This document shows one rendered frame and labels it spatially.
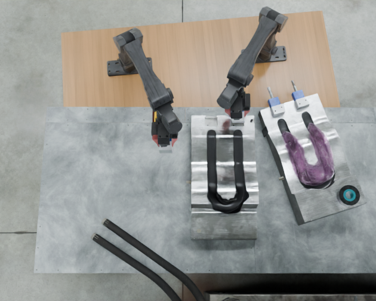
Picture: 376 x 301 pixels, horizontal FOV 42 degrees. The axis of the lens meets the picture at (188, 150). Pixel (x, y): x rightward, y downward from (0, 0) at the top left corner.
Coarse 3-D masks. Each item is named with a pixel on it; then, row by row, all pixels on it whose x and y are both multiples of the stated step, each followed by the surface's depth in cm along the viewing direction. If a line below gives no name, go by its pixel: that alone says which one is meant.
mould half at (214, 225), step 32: (192, 128) 201; (224, 128) 201; (192, 160) 198; (224, 160) 198; (192, 192) 190; (224, 192) 190; (256, 192) 190; (192, 224) 194; (224, 224) 194; (256, 224) 194
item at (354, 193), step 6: (348, 186) 189; (354, 186) 189; (342, 192) 189; (348, 192) 191; (354, 192) 189; (342, 198) 188; (354, 198) 188; (342, 204) 190; (348, 204) 188; (354, 204) 188
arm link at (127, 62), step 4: (124, 32) 178; (128, 32) 177; (116, 36) 177; (124, 36) 177; (128, 36) 177; (132, 36) 177; (128, 40) 177; (132, 40) 177; (124, 52) 181; (120, 56) 200; (124, 56) 193; (128, 56) 191; (124, 60) 198; (128, 60) 198; (124, 64) 202; (128, 64) 202; (132, 64) 205; (124, 68) 208
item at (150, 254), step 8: (104, 224) 197; (112, 224) 196; (120, 232) 194; (128, 240) 192; (136, 240) 192; (144, 248) 190; (152, 256) 188; (160, 256) 188; (160, 264) 186; (168, 264) 186
